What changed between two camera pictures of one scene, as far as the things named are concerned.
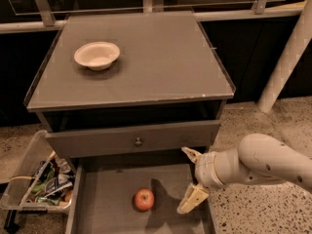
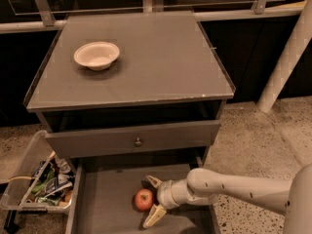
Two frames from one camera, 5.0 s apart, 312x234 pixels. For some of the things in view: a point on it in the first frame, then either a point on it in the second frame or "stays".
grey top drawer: x=132 y=138 stays
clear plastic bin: x=42 y=180 stays
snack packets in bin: x=53 y=182 stays
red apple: x=144 y=199 stays
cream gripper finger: x=195 y=194 -> x=156 y=214
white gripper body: x=205 y=170 -> x=165 y=194
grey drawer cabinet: x=124 y=128 stays
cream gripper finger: x=192 y=154 -> x=154 y=181
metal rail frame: x=153 y=2 stays
